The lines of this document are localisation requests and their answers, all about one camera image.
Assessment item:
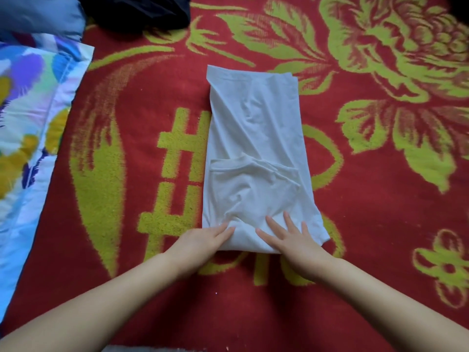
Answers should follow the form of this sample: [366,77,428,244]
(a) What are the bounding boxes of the person's left forearm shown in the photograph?
[0,253,184,352]

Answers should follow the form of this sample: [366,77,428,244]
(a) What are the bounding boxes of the black garment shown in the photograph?
[77,0,193,34]

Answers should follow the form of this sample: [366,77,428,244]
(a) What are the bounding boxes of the white bed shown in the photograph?
[0,0,469,352]

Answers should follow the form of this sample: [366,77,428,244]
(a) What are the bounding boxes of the grey pillow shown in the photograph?
[0,0,87,41]

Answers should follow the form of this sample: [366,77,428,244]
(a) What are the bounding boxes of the person's right hand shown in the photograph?
[255,210,340,283]

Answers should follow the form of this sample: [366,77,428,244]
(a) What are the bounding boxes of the person's left hand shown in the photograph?
[163,221,237,277]

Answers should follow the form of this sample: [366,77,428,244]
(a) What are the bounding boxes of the colourful patterned pillow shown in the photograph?
[0,33,95,323]

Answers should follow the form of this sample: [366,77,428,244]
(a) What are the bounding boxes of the red bedsheet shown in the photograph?
[0,0,469,352]

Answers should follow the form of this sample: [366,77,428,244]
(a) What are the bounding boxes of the person's right forearm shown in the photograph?
[319,259,469,352]

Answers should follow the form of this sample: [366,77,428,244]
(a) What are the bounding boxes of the white long garment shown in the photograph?
[201,65,332,254]

